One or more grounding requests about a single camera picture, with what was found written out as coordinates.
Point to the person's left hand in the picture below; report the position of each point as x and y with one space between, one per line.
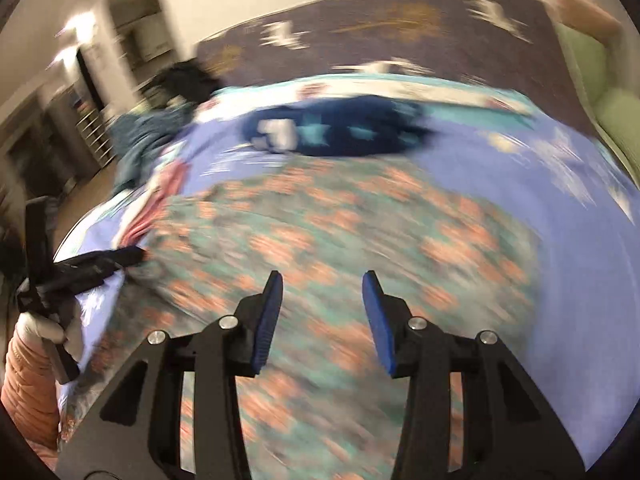
42 327

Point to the wooden headboard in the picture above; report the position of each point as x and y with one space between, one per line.
585 10

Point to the blue printed blanket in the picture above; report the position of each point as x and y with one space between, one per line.
500 175

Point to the pink striped cloth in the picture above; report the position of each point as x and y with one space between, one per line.
160 200

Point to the teal floral garment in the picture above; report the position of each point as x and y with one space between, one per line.
350 220

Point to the navy star print cloth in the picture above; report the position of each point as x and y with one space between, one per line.
350 127

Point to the green pillow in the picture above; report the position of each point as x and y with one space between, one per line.
580 65
617 125

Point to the dark patterned bedspread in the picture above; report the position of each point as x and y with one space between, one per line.
425 45

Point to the teal cloth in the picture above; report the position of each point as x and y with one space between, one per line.
145 135

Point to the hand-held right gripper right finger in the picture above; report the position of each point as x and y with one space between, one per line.
376 320

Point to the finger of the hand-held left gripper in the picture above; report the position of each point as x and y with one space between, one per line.
100 266

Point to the black cloth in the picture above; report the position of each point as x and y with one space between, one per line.
182 82

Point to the shelving unit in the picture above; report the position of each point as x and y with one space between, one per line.
95 132

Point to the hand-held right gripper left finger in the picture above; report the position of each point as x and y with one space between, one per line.
267 320

